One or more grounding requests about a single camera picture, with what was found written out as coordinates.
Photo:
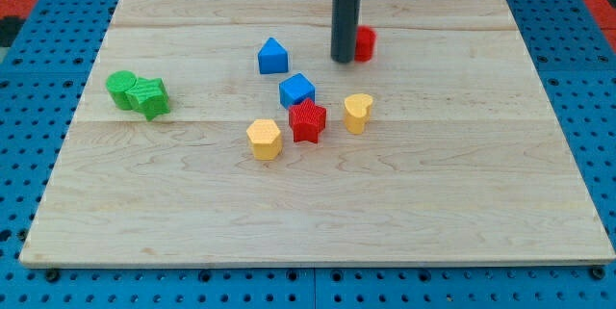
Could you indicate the blue triangle block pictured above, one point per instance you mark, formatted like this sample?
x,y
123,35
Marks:
x,y
273,58

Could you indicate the blue cube block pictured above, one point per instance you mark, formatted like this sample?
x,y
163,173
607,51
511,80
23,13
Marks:
x,y
295,90

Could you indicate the red star block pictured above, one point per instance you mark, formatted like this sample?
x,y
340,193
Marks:
x,y
307,120

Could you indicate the yellow hexagon block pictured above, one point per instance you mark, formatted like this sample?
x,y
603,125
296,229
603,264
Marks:
x,y
265,139

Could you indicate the yellow heart block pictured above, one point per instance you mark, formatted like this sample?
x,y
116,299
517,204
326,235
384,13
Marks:
x,y
357,112

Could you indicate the light wooden board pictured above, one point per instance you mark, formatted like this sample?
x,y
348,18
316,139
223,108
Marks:
x,y
462,163

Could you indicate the red cylinder block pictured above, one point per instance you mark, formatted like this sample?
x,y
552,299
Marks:
x,y
365,43

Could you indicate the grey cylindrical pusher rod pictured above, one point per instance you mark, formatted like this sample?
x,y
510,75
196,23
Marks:
x,y
345,17

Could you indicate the green star block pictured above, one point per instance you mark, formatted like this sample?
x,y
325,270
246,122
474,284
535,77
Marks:
x,y
149,97

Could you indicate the green cylinder block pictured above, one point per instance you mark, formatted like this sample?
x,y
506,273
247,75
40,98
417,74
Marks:
x,y
117,85

